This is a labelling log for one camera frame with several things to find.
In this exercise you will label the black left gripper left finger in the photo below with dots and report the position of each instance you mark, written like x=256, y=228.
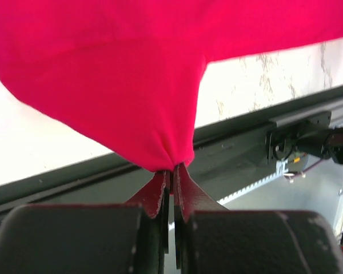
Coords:
x=79, y=238

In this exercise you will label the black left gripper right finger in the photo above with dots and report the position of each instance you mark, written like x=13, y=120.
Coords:
x=210, y=238

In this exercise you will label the red t shirt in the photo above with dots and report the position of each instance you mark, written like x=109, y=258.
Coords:
x=126, y=73

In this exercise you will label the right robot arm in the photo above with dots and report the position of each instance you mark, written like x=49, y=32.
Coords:
x=310, y=135

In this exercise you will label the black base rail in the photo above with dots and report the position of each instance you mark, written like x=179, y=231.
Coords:
x=229, y=155

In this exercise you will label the white cable duct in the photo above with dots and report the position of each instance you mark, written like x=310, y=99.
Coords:
x=280, y=169

